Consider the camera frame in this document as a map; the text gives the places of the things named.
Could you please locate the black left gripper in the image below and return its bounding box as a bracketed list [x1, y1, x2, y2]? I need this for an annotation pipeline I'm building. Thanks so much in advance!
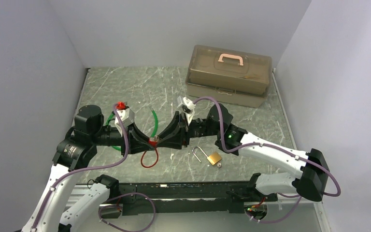
[91, 120, 155, 156]

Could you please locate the brass padlock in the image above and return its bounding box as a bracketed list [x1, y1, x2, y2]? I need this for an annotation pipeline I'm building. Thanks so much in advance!
[192, 146, 222, 166]

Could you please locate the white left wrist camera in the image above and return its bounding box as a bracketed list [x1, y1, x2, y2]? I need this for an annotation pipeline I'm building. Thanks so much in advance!
[113, 101, 135, 135]

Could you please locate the green cable loop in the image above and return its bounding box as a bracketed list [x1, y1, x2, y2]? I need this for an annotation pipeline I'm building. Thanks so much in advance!
[105, 107, 159, 152]

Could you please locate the beige plastic toolbox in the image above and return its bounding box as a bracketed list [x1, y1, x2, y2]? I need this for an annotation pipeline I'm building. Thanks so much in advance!
[185, 45, 272, 108]

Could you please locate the red cable lock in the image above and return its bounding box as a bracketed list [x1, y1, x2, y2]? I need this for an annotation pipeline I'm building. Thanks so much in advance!
[140, 135, 160, 169]

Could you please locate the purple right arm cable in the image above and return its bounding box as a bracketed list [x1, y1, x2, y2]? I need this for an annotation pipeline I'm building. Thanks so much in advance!
[192, 96, 342, 224]

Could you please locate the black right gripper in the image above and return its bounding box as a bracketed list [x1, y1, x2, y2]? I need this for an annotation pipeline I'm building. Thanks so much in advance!
[156, 111, 222, 149]

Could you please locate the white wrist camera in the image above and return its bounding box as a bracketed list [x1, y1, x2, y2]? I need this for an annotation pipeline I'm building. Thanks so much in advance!
[113, 101, 135, 135]
[177, 96, 196, 125]

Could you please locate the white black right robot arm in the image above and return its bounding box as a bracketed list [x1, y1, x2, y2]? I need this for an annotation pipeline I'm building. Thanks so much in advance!
[157, 103, 330, 202]

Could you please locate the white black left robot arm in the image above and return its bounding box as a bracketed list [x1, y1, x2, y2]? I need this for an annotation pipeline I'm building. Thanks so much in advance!
[22, 104, 153, 232]

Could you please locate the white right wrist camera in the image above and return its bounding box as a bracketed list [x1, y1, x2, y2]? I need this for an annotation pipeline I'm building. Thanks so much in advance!
[177, 96, 196, 125]

